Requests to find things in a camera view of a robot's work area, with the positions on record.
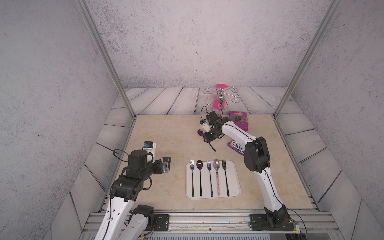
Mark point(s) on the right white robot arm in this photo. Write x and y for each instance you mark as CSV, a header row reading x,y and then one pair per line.
x,y
257,160

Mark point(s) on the silver cup holder stand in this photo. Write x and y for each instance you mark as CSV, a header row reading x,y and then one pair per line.
x,y
229,91

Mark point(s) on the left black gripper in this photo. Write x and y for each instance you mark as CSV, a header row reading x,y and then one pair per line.
x,y
166,165

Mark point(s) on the purple fork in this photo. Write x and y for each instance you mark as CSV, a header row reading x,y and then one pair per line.
x,y
224,166

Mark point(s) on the pink candy bag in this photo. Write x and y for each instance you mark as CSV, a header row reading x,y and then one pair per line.
x,y
236,147

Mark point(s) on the purple spoon dark handle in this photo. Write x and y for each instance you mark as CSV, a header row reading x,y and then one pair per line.
x,y
200,132

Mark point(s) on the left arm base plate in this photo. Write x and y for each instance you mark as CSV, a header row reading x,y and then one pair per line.
x,y
158,223

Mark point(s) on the pink cup on stand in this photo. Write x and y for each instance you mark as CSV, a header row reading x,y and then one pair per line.
x,y
219,103

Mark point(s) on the purple snack bag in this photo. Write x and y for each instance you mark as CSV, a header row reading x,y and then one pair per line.
x,y
240,119

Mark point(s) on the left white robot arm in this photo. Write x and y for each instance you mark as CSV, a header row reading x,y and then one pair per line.
x,y
121,220

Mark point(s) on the blue fork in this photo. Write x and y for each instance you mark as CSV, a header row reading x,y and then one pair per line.
x,y
209,166

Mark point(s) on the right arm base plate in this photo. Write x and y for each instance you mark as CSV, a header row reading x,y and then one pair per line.
x,y
258,222

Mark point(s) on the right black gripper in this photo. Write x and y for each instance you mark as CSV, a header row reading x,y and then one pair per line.
x,y
207,138

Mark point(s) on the clear glass cup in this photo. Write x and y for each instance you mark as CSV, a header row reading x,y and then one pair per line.
x,y
209,104

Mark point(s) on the white square tray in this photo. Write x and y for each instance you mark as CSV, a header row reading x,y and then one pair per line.
x,y
233,181

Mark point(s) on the silver spoon pink handle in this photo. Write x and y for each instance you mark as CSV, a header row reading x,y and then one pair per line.
x,y
217,167

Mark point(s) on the green handled fork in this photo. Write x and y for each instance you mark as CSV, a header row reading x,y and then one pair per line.
x,y
192,167

